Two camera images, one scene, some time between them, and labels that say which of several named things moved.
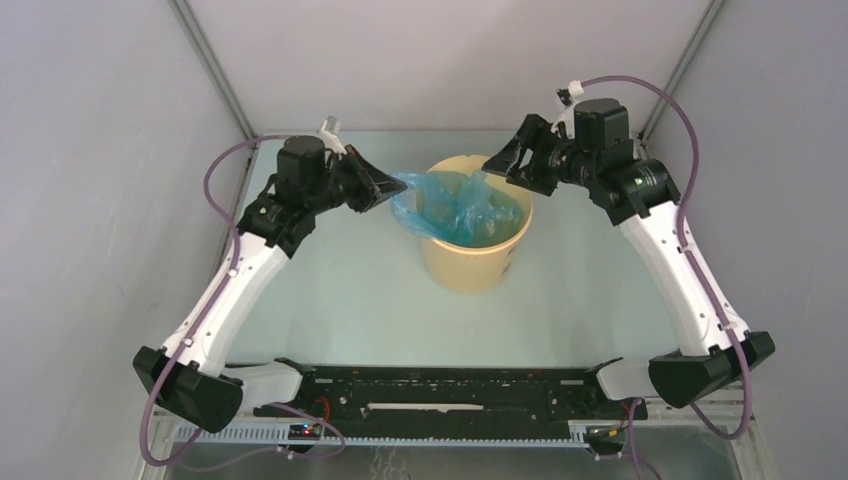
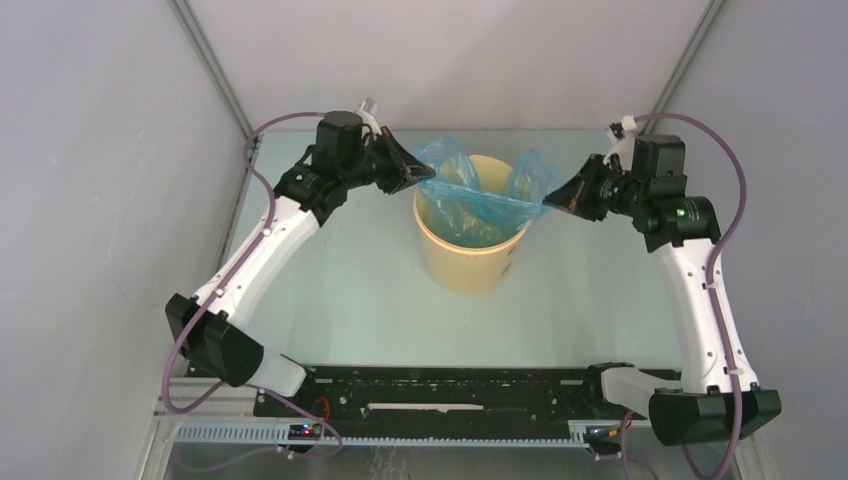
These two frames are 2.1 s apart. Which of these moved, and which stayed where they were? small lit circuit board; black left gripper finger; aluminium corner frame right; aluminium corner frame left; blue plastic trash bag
Moved: blue plastic trash bag; black left gripper finger
Stayed: small lit circuit board; aluminium corner frame left; aluminium corner frame right
